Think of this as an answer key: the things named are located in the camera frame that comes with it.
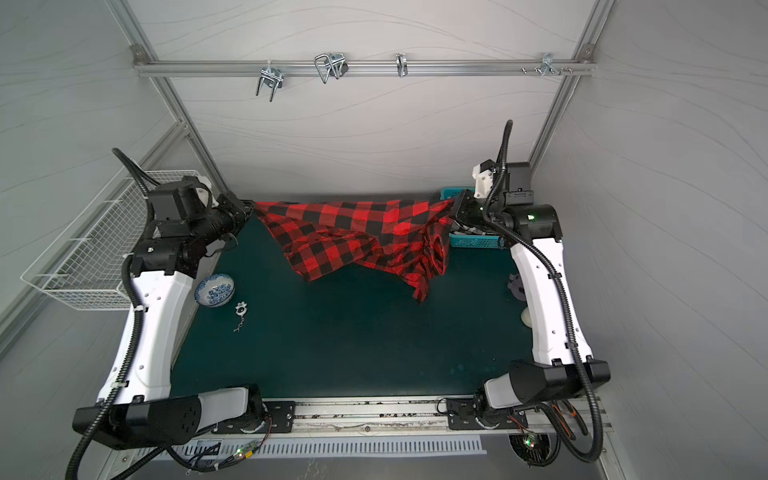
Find red black plaid shirt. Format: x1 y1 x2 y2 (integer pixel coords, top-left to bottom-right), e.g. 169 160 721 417
254 200 453 302

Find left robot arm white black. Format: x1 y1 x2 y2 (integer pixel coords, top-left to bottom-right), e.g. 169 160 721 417
65 148 269 479

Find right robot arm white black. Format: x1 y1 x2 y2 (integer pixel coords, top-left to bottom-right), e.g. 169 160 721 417
446 121 611 467

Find teal plastic basket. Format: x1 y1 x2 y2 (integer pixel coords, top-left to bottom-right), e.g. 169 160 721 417
440 187 506 250

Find blue white ceramic bowl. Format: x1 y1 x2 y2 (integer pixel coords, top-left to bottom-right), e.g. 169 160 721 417
194 273 235 308

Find dark grey plastic part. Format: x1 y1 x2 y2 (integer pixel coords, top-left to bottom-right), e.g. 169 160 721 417
507 274 527 302

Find white tape roll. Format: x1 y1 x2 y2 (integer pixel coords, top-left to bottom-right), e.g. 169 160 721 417
520 307 533 329

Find metal U-bolt clamp left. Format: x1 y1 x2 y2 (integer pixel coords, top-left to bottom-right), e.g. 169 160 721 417
255 66 284 102

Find orange black pliers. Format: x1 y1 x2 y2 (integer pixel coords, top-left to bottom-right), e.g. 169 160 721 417
552 399 589 440

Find black round fan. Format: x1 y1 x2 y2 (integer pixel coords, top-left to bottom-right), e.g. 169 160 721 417
509 433 561 467

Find small metal keychain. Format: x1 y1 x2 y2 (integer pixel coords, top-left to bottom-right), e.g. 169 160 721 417
234 302 248 333

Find white wire basket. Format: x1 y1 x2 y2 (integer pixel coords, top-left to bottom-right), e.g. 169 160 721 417
20 158 214 312

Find metal bracket right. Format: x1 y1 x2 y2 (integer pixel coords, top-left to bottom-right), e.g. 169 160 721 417
520 53 573 77

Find aluminium crossbar rail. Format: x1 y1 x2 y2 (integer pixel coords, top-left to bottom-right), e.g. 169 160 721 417
134 57 597 78

